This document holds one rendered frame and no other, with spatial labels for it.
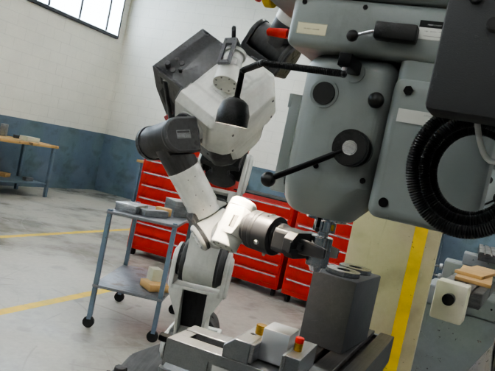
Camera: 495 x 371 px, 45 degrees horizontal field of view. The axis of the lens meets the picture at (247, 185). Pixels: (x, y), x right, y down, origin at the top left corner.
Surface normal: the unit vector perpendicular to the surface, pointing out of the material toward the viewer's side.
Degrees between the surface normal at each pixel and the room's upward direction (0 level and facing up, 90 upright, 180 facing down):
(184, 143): 73
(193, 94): 58
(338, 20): 90
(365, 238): 90
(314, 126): 90
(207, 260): 81
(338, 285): 90
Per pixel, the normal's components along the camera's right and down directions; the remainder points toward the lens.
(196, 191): 0.33, 0.11
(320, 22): -0.40, -0.04
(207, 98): 0.03, -0.48
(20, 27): 0.90, 0.21
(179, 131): 0.67, -0.12
